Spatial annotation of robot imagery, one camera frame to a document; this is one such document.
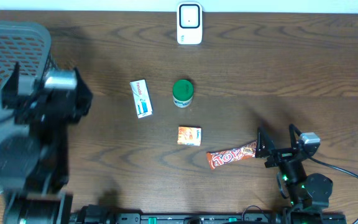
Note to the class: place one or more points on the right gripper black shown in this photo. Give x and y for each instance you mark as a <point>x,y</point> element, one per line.
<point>281,154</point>

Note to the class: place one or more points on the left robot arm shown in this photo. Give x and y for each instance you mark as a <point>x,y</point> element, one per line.
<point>34,144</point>

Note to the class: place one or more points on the small orange box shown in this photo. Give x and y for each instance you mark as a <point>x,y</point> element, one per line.
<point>189,136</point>

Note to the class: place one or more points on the green lidded jar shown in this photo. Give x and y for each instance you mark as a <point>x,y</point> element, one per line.
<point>183,92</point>

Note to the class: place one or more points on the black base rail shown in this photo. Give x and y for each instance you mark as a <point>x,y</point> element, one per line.
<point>135,218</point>

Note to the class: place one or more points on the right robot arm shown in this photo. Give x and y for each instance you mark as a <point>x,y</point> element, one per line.
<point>308,194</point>

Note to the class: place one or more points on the orange Top candy bar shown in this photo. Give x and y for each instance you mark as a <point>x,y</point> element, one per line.
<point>220,158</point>

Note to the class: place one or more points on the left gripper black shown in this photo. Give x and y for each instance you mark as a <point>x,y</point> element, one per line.
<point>23,103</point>

